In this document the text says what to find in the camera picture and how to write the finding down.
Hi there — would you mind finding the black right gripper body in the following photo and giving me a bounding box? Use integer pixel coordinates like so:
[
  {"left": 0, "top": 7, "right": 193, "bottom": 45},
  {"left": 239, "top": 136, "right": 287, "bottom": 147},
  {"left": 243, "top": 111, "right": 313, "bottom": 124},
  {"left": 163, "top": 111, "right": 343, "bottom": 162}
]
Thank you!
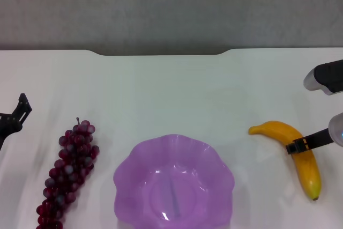
[{"left": 307, "top": 129, "right": 333, "bottom": 150}]

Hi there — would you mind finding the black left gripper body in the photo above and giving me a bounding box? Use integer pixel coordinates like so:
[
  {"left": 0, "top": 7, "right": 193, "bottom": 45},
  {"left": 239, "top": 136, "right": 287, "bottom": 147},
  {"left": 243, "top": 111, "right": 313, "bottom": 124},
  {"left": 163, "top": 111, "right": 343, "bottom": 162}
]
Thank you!
[{"left": 0, "top": 113, "right": 23, "bottom": 151}]

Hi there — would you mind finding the yellow banana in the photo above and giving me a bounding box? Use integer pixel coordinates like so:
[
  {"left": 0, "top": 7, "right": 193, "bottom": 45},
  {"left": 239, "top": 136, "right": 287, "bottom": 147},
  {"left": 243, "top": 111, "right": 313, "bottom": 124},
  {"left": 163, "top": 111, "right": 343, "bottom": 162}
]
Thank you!
[{"left": 248, "top": 120, "right": 322, "bottom": 201}]

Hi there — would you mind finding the red grape bunch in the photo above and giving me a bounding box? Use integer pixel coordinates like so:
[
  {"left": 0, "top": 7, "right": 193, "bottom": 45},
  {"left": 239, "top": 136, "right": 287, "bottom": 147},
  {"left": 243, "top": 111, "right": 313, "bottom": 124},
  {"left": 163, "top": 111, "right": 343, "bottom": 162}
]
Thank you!
[{"left": 36, "top": 117, "right": 100, "bottom": 229}]

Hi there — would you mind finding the purple scalloped plastic plate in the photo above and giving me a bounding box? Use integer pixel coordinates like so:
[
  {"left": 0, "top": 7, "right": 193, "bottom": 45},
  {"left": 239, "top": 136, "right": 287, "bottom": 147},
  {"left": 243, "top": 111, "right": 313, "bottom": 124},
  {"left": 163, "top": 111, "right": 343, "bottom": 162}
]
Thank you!
[{"left": 113, "top": 133, "right": 235, "bottom": 229}]

